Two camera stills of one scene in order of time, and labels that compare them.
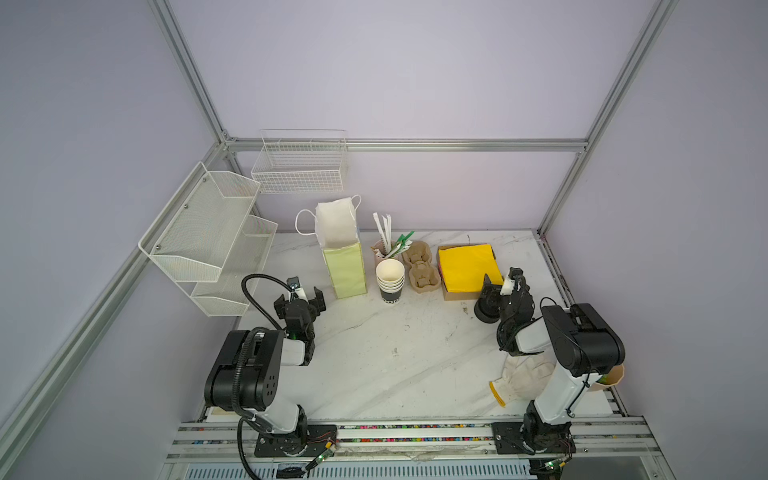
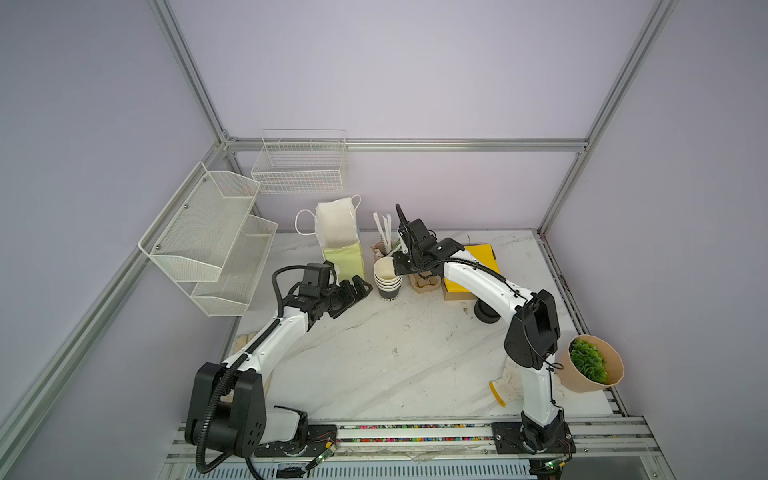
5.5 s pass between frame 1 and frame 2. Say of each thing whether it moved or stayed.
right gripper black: moved
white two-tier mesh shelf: stayed
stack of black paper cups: stayed
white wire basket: stayed
